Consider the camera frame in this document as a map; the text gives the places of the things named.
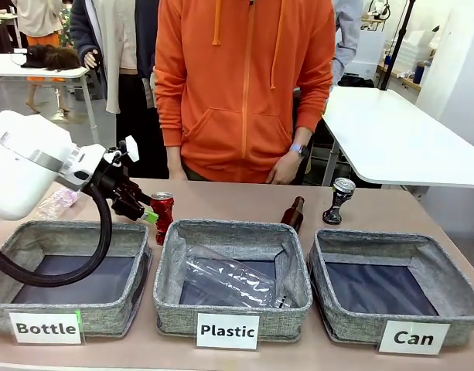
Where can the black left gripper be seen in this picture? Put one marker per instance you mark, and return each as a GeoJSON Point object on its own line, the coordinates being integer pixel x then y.
{"type": "Point", "coordinates": [122, 193]}

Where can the large clear plastic bottle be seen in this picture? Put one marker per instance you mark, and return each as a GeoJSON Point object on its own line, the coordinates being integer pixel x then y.
{"type": "Point", "coordinates": [236, 278]}

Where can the grey fabric basket Plastic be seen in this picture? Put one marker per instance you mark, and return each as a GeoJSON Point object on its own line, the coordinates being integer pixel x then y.
{"type": "Point", "coordinates": [171, 309]}

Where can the white Bottle label sign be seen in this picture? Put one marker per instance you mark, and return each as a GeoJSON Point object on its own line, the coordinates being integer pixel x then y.
{"type": "Point", "coordinates": [47, 327]}

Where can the crushed red soda can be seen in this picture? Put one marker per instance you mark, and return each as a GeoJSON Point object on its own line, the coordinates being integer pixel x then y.
{"type": "Point", "coordinates": [163, 216]}

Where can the white Plastic label sign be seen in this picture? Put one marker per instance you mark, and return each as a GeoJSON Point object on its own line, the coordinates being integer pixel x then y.
{"type": "Point", "coordinates": [227, 330]}

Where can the person in orange shorts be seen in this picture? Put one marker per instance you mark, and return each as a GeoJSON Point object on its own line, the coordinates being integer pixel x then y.
{"type": "Point", "coordinates": [43, 38]}

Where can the person's left hand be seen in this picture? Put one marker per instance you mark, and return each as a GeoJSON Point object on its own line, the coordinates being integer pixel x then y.
{"type": "Point", "coordinates": [285, 170]}

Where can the blue wristwatch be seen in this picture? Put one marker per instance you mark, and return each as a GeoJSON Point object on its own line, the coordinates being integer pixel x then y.
{"type": "Point", "coordinates": [299, 149]}

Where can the white Can label sign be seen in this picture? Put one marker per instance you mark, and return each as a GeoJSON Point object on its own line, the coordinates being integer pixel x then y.
{"type": "Point", "coordinates": [413, 338]}

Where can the grey fabric basket Can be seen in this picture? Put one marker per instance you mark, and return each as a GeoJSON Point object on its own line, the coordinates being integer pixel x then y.
{"type": "Point", "coordinates": [321, 301]}

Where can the grey fabric basket Bottle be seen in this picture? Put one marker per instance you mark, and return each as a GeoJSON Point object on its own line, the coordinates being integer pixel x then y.
{"type": "Point", "coordinates": [132, 278]}

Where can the person in grey shirt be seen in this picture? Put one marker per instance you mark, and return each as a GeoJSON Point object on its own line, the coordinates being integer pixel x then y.
{"type": "Point", "coordinates": [346, 35]}

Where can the crushed clear plastic bottle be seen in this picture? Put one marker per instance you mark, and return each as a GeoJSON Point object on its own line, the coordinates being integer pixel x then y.
{"type": "Point", "coordinates": [58, 201]}

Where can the white side table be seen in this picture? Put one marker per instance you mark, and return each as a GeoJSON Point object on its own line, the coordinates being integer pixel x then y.
{"type": "Point", "coordinates": [395, 135]}

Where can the brown glass bottle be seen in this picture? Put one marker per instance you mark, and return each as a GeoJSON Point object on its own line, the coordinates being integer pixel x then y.
{"type": "Point", "coordinates": [294, 214]}

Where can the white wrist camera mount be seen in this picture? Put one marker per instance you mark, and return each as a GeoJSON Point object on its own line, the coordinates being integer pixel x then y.
{"type": "Point", "coordinates": [131, 148]}

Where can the crushed black soda can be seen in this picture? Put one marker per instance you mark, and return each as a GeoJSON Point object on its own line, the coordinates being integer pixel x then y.
{"type": "Point", "coordinates": [339, 201]}

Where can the person in orange hoodie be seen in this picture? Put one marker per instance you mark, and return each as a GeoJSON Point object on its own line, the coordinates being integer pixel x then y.
{"type": "Point", "coordinates": [229, 77]}

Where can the dark blue bottle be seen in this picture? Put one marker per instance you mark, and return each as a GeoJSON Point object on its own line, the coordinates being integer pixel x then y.
{"type": "Point", "coordinates": [418, 73]}

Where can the white background table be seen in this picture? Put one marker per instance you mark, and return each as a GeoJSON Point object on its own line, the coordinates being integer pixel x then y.
{"type": "Point", "coordinates": [39, 71]}

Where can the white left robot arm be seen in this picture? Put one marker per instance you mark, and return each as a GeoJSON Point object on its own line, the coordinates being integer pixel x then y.
{"type": "Point", "coordinates": [24, 162]}

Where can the person in dark jacket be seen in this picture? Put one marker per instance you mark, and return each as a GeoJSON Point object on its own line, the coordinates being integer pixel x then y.
{"type": "Point", "coordinates": [116, 58]}

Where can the black furry object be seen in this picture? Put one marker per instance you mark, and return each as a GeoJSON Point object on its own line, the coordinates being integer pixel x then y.
{"type": "Point", "coordinates": [51, 56]}

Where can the black tripod stand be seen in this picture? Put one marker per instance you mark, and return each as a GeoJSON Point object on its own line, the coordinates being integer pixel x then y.
{"type": "Point", "coordinates": [395, 42]}

